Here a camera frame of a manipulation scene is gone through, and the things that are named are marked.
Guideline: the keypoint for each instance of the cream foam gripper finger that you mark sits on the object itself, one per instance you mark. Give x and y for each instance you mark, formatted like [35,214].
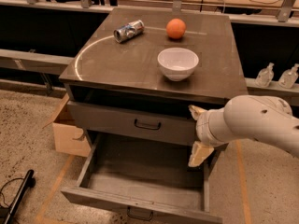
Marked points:
[196,111]
[200,152]

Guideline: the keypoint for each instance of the grey top drawer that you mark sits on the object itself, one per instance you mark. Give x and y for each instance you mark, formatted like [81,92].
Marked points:
[133,123]

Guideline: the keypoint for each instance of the grey drawer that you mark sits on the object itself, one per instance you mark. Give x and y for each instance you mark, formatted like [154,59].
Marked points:
[145,180]
[133,123]

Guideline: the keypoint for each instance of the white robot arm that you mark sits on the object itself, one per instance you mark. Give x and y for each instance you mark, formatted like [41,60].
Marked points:
[265,119]

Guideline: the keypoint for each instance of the grey bottom drawer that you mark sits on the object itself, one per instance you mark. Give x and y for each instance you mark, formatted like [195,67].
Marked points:
[145,180]

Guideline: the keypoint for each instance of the grey drawer cabinet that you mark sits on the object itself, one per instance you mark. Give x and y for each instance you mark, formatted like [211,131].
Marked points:
[127,75]

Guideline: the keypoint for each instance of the white bowl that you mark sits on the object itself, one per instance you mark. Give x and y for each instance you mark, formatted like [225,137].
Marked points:
[177,63]

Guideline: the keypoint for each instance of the clear plastic bottle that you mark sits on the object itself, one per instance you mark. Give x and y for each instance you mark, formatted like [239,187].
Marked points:
[265,76]
[289,77]

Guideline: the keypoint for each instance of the orange fruit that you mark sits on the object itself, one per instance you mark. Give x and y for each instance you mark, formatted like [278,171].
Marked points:
[176,28]

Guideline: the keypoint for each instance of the crushed silver soda can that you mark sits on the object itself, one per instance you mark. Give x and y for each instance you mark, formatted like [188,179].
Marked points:
[129,30]

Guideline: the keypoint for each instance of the cardboard box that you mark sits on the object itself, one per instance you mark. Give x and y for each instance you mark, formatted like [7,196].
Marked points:
[68,138]

